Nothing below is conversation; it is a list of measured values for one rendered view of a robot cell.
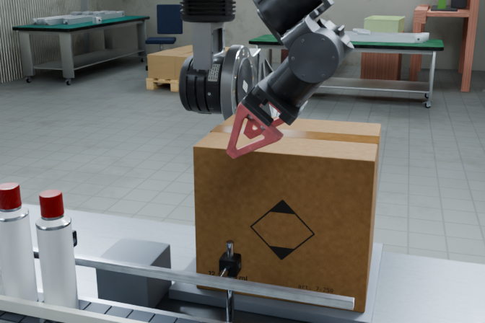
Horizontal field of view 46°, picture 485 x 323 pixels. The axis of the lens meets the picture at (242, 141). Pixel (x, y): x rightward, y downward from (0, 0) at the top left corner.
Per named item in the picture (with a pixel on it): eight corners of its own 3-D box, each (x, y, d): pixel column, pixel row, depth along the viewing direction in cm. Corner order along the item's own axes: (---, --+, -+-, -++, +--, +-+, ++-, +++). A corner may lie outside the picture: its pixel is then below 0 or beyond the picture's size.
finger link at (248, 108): (205, 143, 73) (250, 90, 69) (221, 128, 79) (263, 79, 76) (245, 178, 73) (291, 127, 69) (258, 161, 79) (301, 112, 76)
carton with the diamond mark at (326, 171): (195, 288, 103) (191, 145, 95) (232, 233, 125) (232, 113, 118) (364, 313, 95) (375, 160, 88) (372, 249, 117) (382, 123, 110)
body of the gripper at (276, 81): (247, 95, 71) (285, 50, 68) (265, 80, 81) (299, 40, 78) (286, 129, 71) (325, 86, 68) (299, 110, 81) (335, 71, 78)
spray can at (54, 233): (38, 320, 88) (24, 197, 83) (58, 302, 93) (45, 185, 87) (67, 326, 87) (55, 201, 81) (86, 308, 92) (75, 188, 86)
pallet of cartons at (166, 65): (213, 94, 695) (212, 58, 682) (143, 90, 721) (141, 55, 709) (242, 77, 811) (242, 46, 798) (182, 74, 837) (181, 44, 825)
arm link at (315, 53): (312, -35, 71) (260, 8, 75) (295, -37, 61) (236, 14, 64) (369, 40, 72) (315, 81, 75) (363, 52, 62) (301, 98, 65)
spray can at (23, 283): (-2, 308, 91) (-19, 189, 86) (19, 292, 96) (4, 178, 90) (25, 314, 90) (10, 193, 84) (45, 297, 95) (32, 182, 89)
